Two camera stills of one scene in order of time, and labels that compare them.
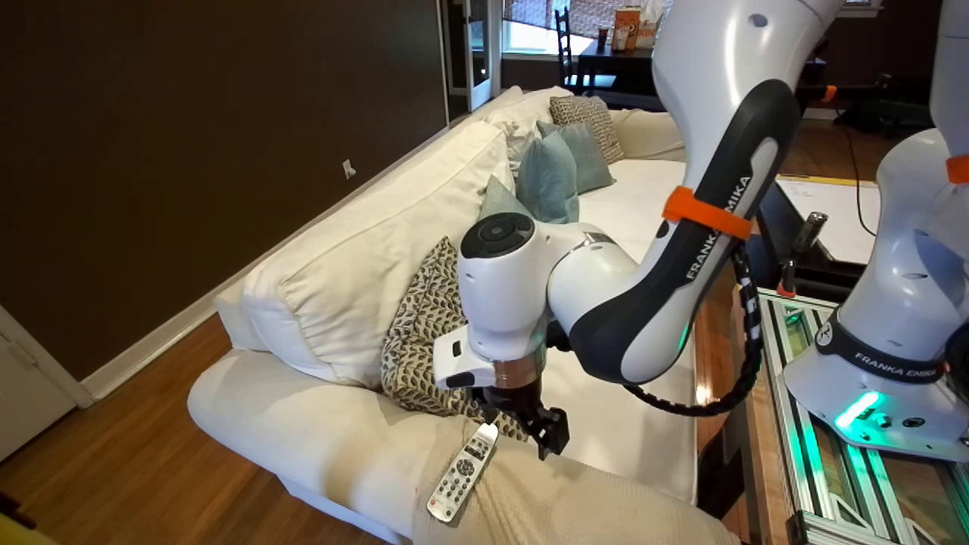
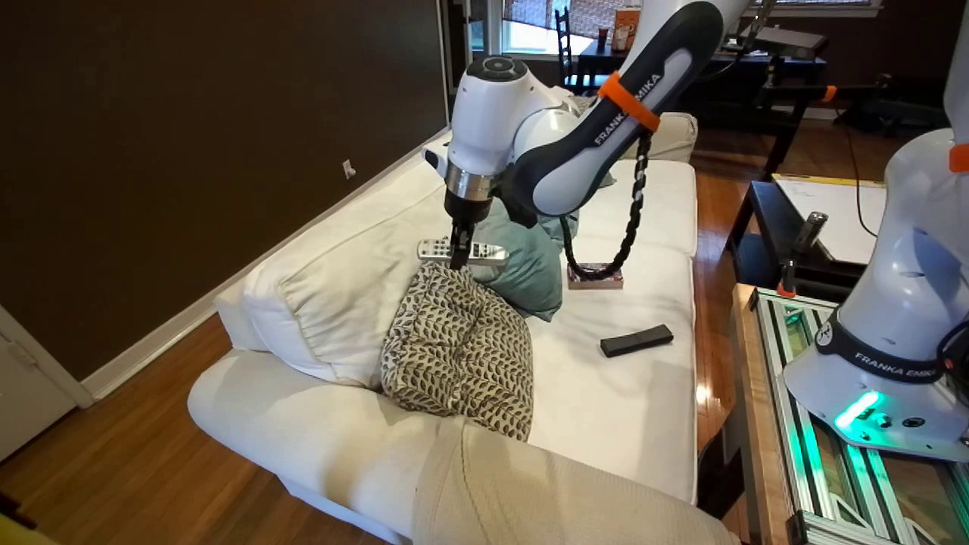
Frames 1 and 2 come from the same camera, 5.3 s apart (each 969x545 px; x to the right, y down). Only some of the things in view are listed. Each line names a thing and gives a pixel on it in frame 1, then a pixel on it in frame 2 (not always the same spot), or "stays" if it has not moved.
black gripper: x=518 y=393 -> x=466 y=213
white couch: x=335 y=413 stays
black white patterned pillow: x=424 y=306 stays
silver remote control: x=452 y=488 -> x=478 y=251
